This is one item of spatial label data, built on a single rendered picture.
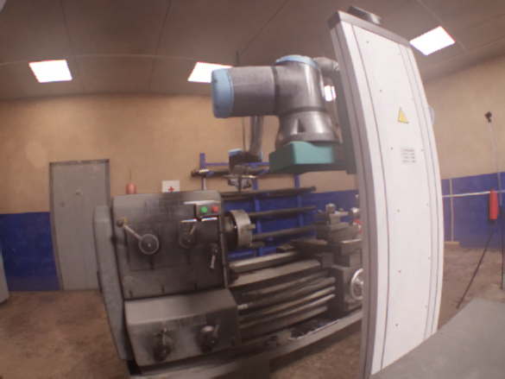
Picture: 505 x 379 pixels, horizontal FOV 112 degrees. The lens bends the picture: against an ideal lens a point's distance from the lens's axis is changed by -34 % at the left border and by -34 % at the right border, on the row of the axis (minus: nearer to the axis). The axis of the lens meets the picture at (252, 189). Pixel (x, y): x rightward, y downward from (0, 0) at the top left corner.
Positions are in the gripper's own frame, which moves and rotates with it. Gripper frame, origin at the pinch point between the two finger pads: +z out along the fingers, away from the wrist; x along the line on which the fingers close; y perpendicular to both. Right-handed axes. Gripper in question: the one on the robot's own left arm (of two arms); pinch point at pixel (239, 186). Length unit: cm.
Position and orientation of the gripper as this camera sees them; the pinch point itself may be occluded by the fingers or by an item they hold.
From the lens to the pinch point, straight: 153.2
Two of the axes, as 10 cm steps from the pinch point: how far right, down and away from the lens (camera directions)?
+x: -9.9, -0.3, -1.5
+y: -0.7, 9.5, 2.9
